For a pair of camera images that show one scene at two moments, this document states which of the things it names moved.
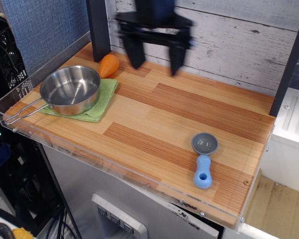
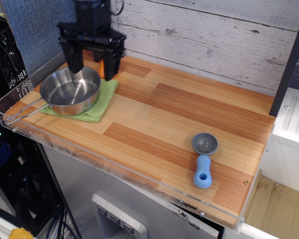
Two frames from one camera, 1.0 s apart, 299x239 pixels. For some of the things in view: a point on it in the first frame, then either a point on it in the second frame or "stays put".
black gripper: (157, 20) -> (91, 28)
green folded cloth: (108, 87) stays put
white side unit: (286, 160) stays put
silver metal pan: (69, 90) stays put
